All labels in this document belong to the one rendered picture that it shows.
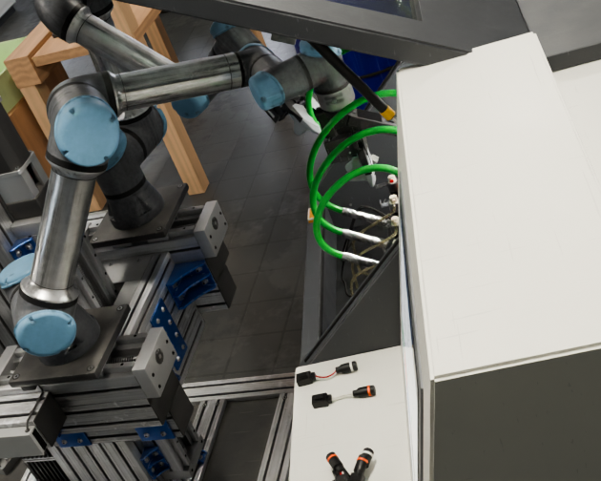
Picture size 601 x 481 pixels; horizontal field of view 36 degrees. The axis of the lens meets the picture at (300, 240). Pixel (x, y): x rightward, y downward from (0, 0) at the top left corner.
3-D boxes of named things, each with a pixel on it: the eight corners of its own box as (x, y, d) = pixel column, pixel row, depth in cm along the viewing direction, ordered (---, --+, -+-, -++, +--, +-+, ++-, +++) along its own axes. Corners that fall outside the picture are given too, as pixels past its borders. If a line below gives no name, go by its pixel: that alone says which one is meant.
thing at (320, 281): (326, 245, 249) (308, 198, 240) (341, 242, 248) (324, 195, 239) (322, 415, 198) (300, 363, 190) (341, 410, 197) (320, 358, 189)
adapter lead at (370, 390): (314, 409, 173) (310, 402, 172) (314, 401, 175) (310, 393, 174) (376, 397, 171) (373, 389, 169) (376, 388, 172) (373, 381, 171)
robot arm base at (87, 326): (27, 368, 203) (6, 337, 198) (53, 323, 215) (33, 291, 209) (86, 362, 198) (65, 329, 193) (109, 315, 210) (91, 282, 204)
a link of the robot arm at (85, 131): (62, 327, 197) (114, 87, 178) (72, 365, 185) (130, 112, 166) (4, 324, 192) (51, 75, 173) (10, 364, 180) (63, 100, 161)
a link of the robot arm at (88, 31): (15, -14, 203) (206, 97, 203) (43, -35, 211) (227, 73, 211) (10, 25, 212) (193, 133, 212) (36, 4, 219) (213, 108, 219)
